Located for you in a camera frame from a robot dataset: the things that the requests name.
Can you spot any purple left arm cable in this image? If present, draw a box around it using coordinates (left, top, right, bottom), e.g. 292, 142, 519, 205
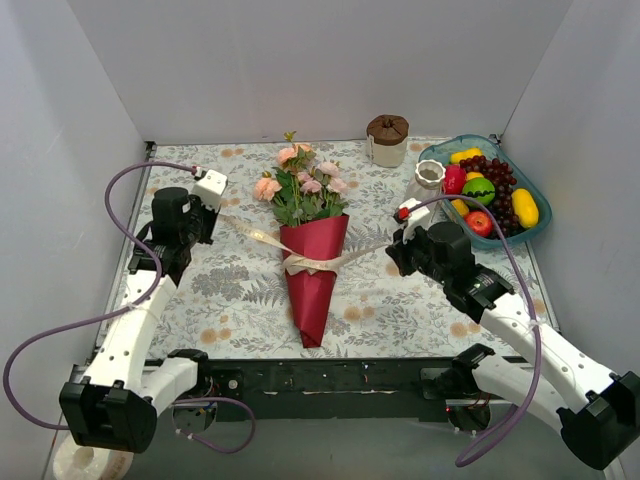
2, 160, 257, 455

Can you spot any green toy watermelon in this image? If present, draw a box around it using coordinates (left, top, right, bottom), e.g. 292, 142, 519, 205
462, 177, 496, 206

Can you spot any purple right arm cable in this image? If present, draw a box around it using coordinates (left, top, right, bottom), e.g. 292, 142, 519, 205
407, 194, 544, 469

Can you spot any yellow fruit back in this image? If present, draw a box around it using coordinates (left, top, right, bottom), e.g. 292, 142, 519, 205
450, 147, 483, 164

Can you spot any dark purple grape bunch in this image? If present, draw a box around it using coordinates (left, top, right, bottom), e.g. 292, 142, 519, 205
459, 156, 524, 239

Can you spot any white ribbed ceramic vase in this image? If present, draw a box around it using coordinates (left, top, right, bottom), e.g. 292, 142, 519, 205
404, 159, 446, 203

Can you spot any white toilet paper roll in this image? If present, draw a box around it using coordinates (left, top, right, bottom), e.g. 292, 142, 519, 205
52, 436, 134, 480

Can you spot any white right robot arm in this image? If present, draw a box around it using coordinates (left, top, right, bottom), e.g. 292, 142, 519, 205
386, 221, 639, 470

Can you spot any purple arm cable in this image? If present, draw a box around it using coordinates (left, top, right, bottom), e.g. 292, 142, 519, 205
407, 194, 544, 469
2, 160, 257, 455

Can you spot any red apple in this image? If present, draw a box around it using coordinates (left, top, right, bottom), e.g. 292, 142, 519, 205
464, 211, 494, 238

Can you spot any brown and white jar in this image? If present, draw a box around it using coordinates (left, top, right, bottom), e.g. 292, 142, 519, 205
366, 114, 409, 168

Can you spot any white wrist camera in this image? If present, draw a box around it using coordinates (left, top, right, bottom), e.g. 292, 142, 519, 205
394, 198, 433, 242
191, 167, 228, 212

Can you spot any small yellow lemon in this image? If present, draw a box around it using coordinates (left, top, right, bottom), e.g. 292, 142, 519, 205
450, 199, 470, 219

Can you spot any red dragon fruit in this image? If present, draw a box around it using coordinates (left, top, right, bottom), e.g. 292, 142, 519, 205
442, 164, 467, 195

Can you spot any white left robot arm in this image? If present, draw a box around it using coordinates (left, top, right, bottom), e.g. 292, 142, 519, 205
59, 185, 226, 453

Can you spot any aluminium frame rail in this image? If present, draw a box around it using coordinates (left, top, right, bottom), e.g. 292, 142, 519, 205
62, 362, 626, 480

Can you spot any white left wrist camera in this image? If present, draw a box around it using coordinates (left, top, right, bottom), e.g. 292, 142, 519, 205
191, 167, 228, 212

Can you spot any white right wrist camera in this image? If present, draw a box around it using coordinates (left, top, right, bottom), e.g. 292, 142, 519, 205
394, 198, 433, 242

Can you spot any pink artificial flower bunch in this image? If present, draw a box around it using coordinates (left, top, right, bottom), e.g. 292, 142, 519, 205
253, 131, 348, 227

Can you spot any teal plastic fruit basket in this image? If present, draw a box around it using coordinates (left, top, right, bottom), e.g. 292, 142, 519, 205
419, 134, 552, 250

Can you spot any yellow mango right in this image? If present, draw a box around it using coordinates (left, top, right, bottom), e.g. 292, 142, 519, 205
511, 188, 539, 229

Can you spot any floral patterned table mat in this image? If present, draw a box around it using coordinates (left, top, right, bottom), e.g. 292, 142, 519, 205
129, 137, 559, 360

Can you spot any red paper bouquet wrap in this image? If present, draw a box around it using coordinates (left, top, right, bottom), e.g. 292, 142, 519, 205
280, 214, 349, 348

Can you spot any cream ribbon gold lettering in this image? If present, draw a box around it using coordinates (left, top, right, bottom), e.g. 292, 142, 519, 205
218, 214, 384, 276

